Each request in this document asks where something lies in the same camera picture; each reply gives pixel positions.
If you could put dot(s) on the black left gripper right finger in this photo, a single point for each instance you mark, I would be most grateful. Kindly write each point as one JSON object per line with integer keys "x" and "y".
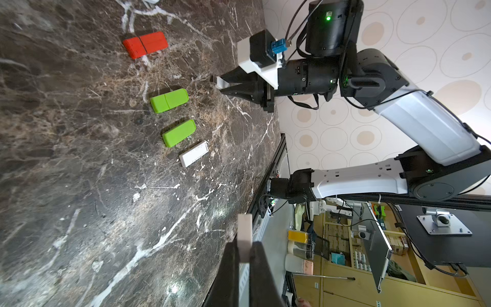
{"x": 262, "y": 288}

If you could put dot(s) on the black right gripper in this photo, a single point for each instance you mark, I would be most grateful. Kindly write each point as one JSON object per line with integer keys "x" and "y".
{"x": 308, "y": 76}

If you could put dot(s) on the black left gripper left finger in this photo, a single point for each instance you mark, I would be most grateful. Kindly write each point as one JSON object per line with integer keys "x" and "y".
{"x": 224, "y": 291}

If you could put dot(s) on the green usb drive capped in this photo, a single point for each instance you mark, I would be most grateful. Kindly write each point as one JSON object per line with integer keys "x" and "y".
{"x": 170, "y": 100}

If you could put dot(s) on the green usb drive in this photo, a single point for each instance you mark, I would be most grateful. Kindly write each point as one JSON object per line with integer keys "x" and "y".
{"x": 179, "y": 133}

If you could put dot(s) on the white rectangular usb drive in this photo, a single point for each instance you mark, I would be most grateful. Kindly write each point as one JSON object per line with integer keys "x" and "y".
{"x": 192, "y": 155}

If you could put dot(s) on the red usb drive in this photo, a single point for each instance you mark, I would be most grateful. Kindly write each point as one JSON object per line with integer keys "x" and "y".
{"x": 137, "y": 47}

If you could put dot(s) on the white usb drive front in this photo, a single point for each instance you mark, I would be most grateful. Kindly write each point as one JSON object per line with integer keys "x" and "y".
{"x": 219, "y": 83}

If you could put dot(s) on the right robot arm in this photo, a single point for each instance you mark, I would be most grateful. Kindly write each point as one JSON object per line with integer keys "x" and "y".
{"x": 447, "y": 158}

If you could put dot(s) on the wooden workshop cabinet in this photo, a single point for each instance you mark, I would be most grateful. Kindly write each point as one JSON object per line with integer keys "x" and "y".
{"x": 352, "y": 284}

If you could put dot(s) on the silver laptop on stand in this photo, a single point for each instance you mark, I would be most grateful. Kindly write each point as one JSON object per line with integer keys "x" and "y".
{"x": 377, "y": 248}

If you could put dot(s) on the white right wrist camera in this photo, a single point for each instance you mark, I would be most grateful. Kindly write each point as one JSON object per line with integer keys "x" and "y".
{"x": 261, "y": 53}

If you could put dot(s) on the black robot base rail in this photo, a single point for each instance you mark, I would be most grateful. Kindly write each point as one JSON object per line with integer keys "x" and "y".
{"x": 260, "y": 212}

